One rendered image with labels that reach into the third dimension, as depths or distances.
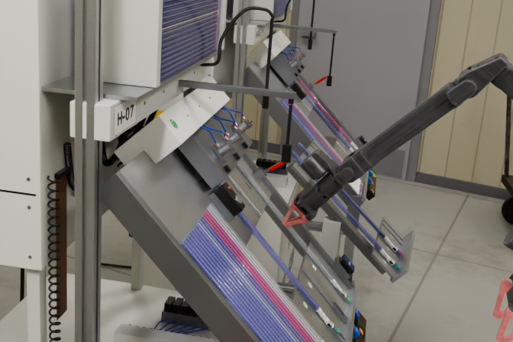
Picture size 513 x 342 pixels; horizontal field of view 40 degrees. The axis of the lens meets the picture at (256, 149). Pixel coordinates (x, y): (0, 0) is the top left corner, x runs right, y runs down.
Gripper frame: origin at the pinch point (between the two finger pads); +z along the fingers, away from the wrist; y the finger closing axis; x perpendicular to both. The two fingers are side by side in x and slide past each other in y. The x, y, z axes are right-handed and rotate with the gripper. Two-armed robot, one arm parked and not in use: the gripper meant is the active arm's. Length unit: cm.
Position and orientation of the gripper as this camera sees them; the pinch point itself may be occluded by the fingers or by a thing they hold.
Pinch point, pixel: (285, 222)
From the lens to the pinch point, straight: 198.4
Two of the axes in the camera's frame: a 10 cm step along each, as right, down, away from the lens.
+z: -7.0, 6.4, 3.2
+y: -1.9, 2.7, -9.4
